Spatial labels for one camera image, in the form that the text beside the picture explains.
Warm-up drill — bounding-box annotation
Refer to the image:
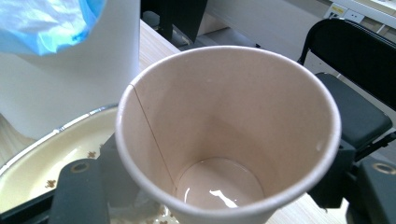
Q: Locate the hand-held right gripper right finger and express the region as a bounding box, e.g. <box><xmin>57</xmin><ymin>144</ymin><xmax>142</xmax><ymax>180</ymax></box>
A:
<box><xmin>307</xmin><ymin>139</ymin><xmax>396</xmax><ymax>224</ymax></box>

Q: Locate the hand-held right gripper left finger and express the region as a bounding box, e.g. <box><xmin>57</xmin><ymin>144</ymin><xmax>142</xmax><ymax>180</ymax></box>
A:
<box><xmin>49</xmin><ymin>133</ymin><xmax>142</xmax><ymax>224</ymax></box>

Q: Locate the cream strainer container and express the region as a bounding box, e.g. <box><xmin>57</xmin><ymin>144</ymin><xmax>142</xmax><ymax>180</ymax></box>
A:
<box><xmin>0</xmin><ymin>104</ymin><xmax>180</xmax><ymax>224</ymax></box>

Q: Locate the white grey pedal trash can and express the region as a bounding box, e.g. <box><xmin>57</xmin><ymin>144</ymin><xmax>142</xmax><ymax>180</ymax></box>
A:
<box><xmin>0</xmin><ymin>0</ymin><xmax>142</xmax><ymax>142</ymax></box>

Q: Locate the brown paper cup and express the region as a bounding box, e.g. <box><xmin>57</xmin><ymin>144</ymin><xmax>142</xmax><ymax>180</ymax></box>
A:
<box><xmin>114</xmin><ymin>45</ymin><xmax>343</xmax><ymax>224</ymax></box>

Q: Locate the black folding chair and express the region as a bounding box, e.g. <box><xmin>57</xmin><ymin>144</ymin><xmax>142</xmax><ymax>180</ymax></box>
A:
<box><xmin>297</xmin><ymin>17</ymin><xmax>396</xmax><ymax>163</ymax></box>

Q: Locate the blue plastic trash bag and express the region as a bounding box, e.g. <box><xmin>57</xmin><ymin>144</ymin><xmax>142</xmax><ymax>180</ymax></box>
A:
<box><xmin>0</xmin><ymin>0</ymin><xmax>107</xmax><ymax>57</ymax></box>

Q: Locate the white wall socket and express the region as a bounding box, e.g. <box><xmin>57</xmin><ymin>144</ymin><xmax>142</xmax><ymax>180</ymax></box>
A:
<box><xmin>323</xmin><ymin>2</ymin><xmax>365</xmax><ymax>24</ymax></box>

